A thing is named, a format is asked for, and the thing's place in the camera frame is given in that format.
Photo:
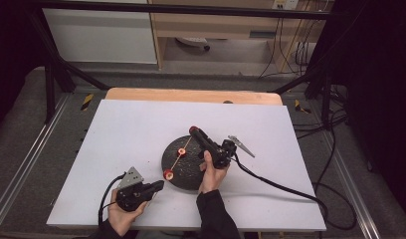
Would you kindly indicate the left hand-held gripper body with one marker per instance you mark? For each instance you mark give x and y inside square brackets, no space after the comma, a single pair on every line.
[131,195]

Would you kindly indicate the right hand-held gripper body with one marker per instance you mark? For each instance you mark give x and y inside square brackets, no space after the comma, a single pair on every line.
[224,154]

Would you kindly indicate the thin bamboo skewer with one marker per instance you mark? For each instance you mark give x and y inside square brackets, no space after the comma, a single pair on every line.
[186,145]

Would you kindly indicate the round black plate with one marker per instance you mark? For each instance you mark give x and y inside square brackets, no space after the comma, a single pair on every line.
[186,169]

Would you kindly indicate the person's left hand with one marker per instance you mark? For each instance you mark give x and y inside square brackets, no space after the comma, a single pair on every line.
[121,217]

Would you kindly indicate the person's right hand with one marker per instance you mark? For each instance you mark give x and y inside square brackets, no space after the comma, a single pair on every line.
[211,176]

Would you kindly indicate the light wooden table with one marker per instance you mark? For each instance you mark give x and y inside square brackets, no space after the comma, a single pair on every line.
[191,96]

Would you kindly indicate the yellow black tape strip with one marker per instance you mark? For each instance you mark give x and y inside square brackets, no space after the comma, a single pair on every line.
[87,101]
[302,107]

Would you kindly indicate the white power strip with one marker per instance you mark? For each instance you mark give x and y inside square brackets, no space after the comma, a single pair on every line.
[191,41]

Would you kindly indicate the light wooden desk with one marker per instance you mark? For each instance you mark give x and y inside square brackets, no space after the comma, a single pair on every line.
[204,26]

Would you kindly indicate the black metal stand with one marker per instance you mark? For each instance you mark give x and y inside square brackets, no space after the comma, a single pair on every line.
[325,99]
[50,86]

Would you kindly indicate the black metal crossbar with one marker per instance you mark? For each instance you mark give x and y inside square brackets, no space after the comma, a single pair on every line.
[191,9]

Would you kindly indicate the white cabinet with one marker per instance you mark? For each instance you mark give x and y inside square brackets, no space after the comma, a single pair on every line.
[101,36]

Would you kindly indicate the aluminium floor rail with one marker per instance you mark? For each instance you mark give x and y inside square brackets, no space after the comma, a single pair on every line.
[350,186]
[28,156]

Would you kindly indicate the white wall socket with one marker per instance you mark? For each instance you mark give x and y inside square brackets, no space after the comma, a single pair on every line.
[285,4]

